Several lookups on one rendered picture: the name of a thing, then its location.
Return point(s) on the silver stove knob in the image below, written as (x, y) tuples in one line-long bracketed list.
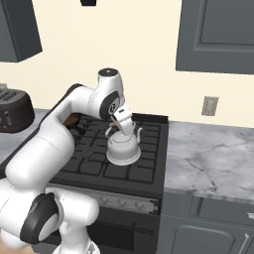
[(122, 202), (140, 205), (105, 200)]

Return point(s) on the dark brown toaster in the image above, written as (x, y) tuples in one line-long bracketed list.
[(15, 110)]

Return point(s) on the grey wall cupboard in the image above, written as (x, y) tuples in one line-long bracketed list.
[(18, 29)]

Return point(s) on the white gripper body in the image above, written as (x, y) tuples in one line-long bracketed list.
[(124, 124)]

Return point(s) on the white kettle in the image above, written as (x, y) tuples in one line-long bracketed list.
[(123, 149)]

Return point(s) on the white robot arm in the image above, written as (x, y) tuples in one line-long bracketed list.
[(49, 149)]

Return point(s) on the black range hood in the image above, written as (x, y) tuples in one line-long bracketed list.
[(88, 2)]

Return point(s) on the grey wall socket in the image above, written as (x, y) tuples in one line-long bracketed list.
[(210, 105)]

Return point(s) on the grey base cupboard door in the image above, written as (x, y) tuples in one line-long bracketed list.
[(201, 238)]

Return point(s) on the black stove with oven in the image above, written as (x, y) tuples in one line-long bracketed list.
[(145, 162)]

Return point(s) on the grey wall cupboard door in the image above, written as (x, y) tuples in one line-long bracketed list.
[(218, 36)]

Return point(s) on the grey drawer front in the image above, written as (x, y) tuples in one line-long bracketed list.
[(221, 210)]

